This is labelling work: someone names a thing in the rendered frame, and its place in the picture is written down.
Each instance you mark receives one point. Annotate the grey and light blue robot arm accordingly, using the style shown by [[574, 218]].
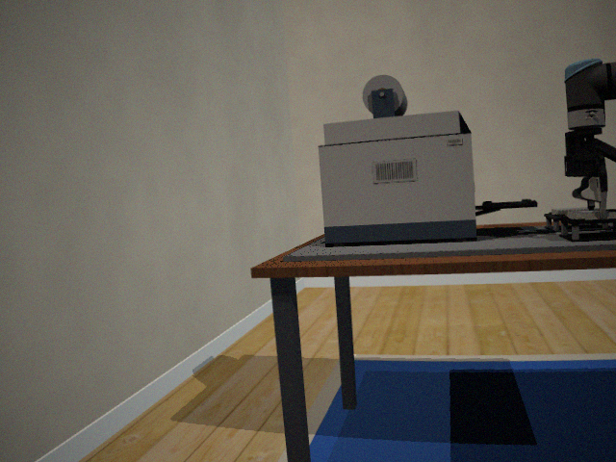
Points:
[[588, 84]]

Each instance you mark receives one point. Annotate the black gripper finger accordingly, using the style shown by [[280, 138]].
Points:
[[577, 192], [597, 190]]

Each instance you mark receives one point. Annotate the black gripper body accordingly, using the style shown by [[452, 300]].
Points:
[[588, 159]]

